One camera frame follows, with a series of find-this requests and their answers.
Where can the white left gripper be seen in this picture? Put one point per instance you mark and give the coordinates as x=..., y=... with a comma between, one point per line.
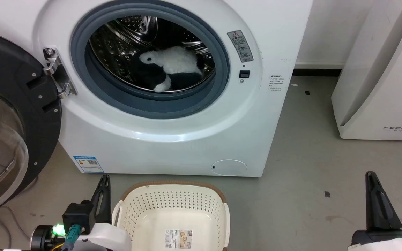
x=106, y=238

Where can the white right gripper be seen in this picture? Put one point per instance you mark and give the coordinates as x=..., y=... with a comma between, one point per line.
x=382, y=241

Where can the black and white plush panda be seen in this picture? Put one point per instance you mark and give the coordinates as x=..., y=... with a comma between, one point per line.
x=176, y=59

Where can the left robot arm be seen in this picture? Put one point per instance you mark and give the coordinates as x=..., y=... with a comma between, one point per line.
x=42, y=238

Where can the cream perforated laundry basket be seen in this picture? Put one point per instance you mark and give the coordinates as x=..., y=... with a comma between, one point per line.
x=173, y=205

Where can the white front-load washing machine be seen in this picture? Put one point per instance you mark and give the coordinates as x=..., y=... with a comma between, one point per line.
x=187, y=146

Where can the blue energy label sticker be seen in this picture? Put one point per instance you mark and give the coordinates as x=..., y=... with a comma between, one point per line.
x=88, y=164

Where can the paper label with barcode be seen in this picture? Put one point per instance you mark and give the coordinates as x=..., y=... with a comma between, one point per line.
x=178, y=239

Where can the grey rubber door gasket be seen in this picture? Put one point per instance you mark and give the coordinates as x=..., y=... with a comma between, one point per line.
x=117, y=104

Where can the white air purifier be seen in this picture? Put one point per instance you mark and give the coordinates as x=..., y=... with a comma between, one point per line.
x=375, y=87

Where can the oval white filter cover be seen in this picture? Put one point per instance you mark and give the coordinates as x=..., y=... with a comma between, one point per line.
x=229, y=167

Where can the black round washer door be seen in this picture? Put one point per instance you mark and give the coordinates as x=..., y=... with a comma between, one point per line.
x=44, y=87

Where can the chrome door hinge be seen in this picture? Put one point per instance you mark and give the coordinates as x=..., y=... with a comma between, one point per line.
x=58, y=75

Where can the stainless steel washer drum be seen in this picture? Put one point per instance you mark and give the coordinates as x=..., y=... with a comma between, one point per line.
x=124, y=45

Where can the small printed text label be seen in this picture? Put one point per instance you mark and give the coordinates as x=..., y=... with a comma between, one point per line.
x=276, y=83

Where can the black door latch socket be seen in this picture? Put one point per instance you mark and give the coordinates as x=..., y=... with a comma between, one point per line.
x=244, y=74

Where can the grey warning sticker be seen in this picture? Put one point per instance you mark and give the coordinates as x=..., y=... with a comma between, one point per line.
x=240, y=46

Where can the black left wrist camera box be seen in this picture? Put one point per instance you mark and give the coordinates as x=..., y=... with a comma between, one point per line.
x=78, y=216

